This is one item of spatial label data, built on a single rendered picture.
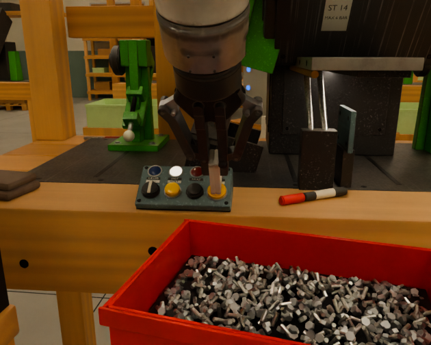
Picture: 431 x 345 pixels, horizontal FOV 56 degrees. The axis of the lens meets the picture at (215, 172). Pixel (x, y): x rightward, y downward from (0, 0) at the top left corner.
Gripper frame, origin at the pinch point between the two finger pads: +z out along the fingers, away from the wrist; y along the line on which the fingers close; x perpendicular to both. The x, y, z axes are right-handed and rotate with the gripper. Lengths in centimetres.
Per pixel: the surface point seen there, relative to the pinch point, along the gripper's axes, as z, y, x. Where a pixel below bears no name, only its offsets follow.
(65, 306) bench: 91, -58, 11
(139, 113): 23.3, -23.1, 37.4
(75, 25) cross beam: 20, -49, 72
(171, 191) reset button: 4.0, -7.0, -0.7
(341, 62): -9.1, 18.1, 13.9
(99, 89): 617, -384, 763
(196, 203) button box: 5.1, -3.1, -2.1
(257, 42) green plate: -1.2, 6.0, 31.2
